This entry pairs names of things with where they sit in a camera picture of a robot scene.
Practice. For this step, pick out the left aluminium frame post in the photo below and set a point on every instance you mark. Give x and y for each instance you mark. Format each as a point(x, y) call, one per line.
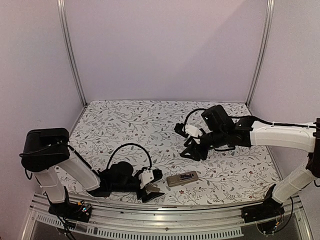
point(61, 6)

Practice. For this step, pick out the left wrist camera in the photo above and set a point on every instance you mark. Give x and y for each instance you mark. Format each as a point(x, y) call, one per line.
point(149, 176)

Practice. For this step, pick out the floral patterned table mat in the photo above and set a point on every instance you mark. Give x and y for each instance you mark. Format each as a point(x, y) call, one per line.
point(141, 132)

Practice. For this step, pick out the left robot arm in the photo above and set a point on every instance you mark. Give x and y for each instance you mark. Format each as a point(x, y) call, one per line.
point(47, 148)

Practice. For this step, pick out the remote battery cover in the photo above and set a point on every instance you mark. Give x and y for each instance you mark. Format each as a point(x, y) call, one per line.
point(153, 189)

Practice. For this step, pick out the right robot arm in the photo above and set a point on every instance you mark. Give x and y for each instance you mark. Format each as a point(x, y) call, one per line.
point(250, 131)

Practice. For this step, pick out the white remote control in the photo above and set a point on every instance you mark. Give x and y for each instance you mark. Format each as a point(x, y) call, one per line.
point(174, 180)

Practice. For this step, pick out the right aluminium frame post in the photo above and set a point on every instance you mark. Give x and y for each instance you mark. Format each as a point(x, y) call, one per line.
point(270, 5)

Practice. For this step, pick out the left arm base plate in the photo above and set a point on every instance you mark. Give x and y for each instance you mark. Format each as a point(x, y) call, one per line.
point(71, 211)

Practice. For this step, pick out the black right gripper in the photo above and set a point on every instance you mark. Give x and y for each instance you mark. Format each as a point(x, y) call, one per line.
point(197, 153)

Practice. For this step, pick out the front aluminium rail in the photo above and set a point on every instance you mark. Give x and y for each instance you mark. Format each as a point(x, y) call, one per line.
point(117, 220)

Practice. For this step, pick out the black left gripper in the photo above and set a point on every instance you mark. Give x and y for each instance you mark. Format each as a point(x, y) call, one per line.
point(146, 198)

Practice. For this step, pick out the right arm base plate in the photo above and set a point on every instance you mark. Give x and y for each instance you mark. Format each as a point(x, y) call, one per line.
point(261, 211)

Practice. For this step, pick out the dark battery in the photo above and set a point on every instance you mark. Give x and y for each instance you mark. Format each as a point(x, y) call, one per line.
point(186, 176)

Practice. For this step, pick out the aluminium frame post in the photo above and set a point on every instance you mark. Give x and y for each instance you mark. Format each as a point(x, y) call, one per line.
point(270, 5)
point(61, 6)

